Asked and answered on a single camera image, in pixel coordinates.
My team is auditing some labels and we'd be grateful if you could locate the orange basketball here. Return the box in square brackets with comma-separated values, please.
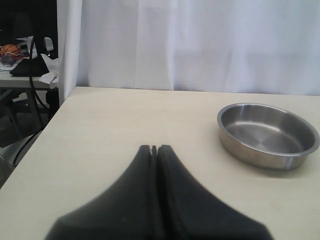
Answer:
[0, 44, 21, 56]

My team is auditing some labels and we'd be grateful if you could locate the grey background table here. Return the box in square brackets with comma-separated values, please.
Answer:
[0, 67, 60, 141]

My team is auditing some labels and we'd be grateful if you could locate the black hanging cable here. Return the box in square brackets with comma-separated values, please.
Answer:
[13, 36, 48, 166]

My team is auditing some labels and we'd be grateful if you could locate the black cloth on table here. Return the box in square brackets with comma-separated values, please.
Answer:
[9, 57, 49, 77]

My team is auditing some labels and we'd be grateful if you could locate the white curtain backdrop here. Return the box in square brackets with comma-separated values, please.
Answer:
[57, 0, 320, 101]

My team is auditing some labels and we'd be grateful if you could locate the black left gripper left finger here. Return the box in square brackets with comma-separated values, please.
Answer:
[46, 145, 156, 240]

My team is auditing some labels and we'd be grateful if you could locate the white crumpled paper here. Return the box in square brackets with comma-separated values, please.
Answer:
[39, 54, 59, 89]

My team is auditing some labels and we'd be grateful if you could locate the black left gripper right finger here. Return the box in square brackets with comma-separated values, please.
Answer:
[157, 145, 273, 240]

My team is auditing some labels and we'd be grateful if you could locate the round stainless steel bowl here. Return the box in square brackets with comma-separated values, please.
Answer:
[217, 103, 320, 171]

